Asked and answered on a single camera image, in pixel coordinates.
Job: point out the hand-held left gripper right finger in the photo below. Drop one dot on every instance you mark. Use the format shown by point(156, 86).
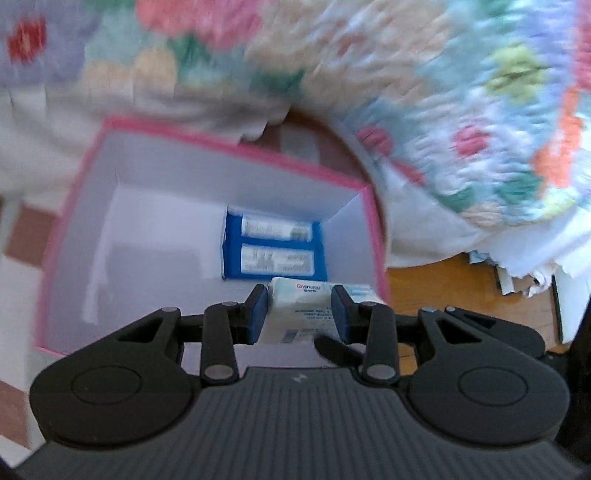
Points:
point(340, 316)

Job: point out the white tissue packet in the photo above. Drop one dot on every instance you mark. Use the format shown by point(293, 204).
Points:
point(295, 318)

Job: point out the floral quilted bedspread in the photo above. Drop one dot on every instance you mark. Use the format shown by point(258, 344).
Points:
point(415, 69)

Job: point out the pile of papers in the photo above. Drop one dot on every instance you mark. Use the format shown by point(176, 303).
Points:
point(570, 295)

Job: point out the patchwork floor rug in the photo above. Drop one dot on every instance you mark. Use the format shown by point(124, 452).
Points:
point(25, 240)

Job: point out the pink cardboard box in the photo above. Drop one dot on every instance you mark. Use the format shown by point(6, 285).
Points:
point(161, 221)

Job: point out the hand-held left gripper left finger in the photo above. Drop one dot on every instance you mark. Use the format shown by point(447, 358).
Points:
point(258, 318)

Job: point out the brown curved hoop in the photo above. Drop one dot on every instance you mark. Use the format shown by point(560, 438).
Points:
point(344, 147)

